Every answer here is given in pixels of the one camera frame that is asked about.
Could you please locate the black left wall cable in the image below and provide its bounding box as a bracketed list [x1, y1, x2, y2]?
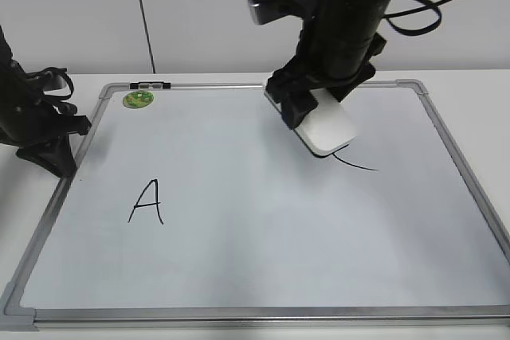
[131, 0, 158, 74]

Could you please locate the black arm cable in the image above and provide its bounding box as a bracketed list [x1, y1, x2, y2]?
[383, 0, 510, 37]
[22, 68, 77, 115]

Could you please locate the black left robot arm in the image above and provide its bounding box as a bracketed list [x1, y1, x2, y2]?
[1, 37, 92, 178]

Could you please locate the round green magnet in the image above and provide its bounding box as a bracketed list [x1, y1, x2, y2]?
[122, 91, 155, 109]

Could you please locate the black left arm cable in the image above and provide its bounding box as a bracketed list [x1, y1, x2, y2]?
[22, 68, 77, 115]

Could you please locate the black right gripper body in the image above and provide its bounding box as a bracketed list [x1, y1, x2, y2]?
[265, 33, 386, 97]

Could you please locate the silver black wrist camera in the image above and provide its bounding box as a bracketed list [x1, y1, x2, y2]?
[248, 0, 318, 25]

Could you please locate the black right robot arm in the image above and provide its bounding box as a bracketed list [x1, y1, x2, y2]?
[248, 0, 452, 129]

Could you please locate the silver framed whiteboard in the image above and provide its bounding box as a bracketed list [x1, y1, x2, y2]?
[1, 80, 509, 331]

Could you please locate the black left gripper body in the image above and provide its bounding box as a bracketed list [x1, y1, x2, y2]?
[1, 61, 91, 178]

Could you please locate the white whiteboard eraser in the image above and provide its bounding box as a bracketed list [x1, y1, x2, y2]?
[282, 88, 358, 158]

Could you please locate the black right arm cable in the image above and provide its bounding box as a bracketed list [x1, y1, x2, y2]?
[383, 0, 510, 37]

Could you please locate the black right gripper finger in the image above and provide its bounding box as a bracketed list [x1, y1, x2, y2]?
[265, 84, 319, 130]
[327, 72, 375, 103]

